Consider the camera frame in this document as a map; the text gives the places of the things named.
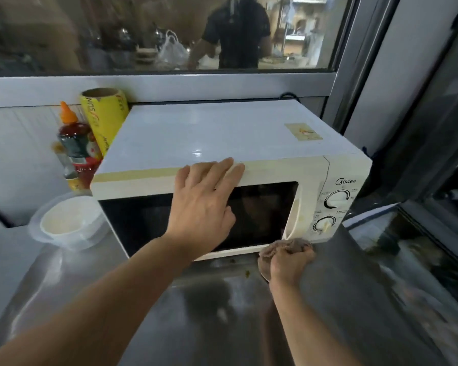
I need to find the yellow cling film roll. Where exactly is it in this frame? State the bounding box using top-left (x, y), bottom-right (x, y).
top-left (80, 87), bottom-right (130, 157)

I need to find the orange-capped red sauce bottle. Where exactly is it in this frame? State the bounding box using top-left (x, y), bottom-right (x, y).
top-left (57, 101), bottom-right (104, 192)

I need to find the white plastic bag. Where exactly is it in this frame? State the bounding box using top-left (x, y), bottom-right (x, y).
top-left (158, 30), bottom-right (190, 68)

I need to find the white microwave oven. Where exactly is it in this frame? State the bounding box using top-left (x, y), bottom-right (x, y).
top-left (90, 100), bottom-right (373, 262)

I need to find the person's right forearm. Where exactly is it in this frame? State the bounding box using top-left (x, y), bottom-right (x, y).
top-left (269, 277), bottom-right (361, 366)

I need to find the grey metal window frame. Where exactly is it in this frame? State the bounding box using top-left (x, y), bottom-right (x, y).
top-left (0, 0), bottom-right (402, 128)

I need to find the small clear bottle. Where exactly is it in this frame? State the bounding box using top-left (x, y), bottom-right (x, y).
top-left (54, 143), bottom-right (79, 180)

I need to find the person's left forearm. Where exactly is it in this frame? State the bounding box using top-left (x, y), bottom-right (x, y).
top-left (0, 234), bottom-right (199, 366)

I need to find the person's left hand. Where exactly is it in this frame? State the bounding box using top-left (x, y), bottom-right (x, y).
top-left (163, 157), bottom-right (246, 262)

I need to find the white bowl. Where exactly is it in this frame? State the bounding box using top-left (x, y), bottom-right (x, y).
top-left (40, 196), bottom-right (105, 236)

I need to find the clear plastic container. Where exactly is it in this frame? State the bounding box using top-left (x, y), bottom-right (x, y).
top-left (27, 191), bottom-right (110, 251)

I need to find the glass display cabinet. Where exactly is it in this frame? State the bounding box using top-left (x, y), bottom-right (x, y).
top-left (343, 194), bottom-right (458, 366)

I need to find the brown cleaning cloth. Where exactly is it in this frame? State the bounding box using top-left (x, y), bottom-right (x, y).
top-left (257, 239), bottom-right (314, 282)

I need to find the person's right hand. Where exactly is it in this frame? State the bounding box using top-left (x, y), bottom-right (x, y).
top-left (269, 246), bottom-right (317, 291)

